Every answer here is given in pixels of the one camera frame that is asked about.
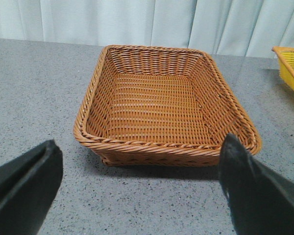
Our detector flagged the pale grey-green curtain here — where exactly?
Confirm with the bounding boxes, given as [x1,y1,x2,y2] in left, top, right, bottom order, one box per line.
[0,0,294,58]

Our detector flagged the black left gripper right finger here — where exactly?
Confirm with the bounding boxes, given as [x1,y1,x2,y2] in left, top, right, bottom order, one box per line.
[218,133,294,235]

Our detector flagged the yellow woven basket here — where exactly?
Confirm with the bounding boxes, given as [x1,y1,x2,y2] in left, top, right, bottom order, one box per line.
[271,46,294,91]

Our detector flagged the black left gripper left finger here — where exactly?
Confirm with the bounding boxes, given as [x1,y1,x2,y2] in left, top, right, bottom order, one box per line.
[0,140,63,235]

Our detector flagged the brown wicker basket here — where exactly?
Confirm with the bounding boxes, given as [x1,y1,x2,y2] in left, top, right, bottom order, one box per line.
[73,45,262,167]

